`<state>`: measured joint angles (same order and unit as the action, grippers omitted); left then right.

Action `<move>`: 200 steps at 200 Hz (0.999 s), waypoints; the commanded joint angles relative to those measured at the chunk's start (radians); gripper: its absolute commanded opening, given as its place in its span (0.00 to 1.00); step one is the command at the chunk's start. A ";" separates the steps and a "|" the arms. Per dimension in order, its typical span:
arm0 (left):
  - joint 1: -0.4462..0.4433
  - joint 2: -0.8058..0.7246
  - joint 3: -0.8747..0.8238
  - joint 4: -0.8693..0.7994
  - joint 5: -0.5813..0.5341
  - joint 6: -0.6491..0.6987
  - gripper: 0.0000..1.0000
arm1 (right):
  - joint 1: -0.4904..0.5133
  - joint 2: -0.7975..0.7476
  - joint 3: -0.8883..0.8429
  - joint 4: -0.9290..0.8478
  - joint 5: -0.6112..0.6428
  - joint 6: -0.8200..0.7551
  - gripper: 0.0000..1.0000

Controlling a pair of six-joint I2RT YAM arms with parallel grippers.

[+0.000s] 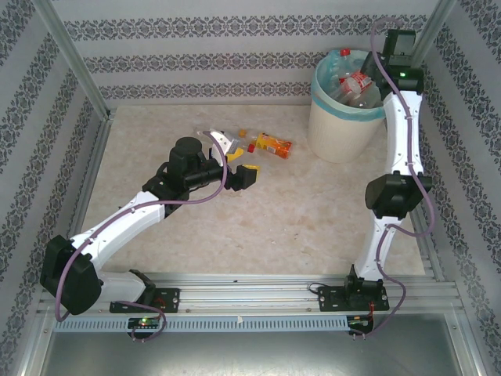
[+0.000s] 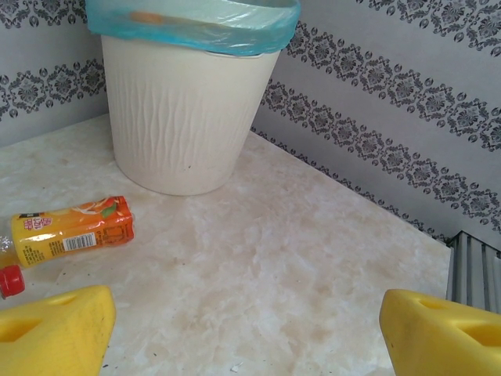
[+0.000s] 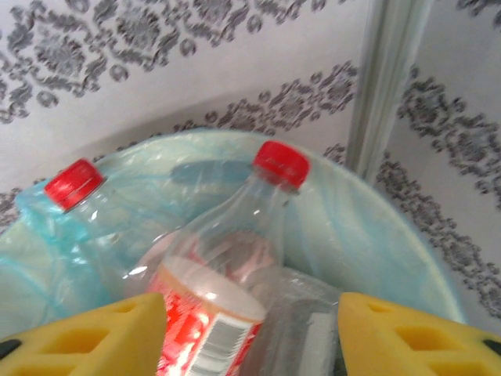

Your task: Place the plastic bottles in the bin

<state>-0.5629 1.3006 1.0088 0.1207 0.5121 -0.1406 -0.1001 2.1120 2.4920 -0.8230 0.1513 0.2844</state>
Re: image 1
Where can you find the white waste bin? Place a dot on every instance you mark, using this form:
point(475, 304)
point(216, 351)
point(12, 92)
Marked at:
point(336, 137)

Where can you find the orange juice bottle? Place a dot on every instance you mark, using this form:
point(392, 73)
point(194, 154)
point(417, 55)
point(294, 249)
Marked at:
point(274, 145)

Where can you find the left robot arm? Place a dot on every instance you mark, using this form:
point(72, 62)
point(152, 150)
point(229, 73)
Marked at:
point(117, 223)

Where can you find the aluminium side rail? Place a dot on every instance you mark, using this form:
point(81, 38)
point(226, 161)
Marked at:
point(102, 137)
point(431, 262)

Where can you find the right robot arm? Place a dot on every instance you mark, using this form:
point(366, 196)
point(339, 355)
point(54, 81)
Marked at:
point(403, 129)

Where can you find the grey metal panel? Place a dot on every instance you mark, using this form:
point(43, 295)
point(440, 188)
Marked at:
point(250, 352)

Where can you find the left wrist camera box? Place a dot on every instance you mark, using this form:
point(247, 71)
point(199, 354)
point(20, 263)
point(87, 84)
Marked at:
point(219, 141)

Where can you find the aluminium corner post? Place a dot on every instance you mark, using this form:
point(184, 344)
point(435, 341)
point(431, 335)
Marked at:
point(74, 58)
point(439, 15)

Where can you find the aluminium mounting rail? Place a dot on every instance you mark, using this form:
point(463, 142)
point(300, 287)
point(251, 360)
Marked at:
point(250, 297)

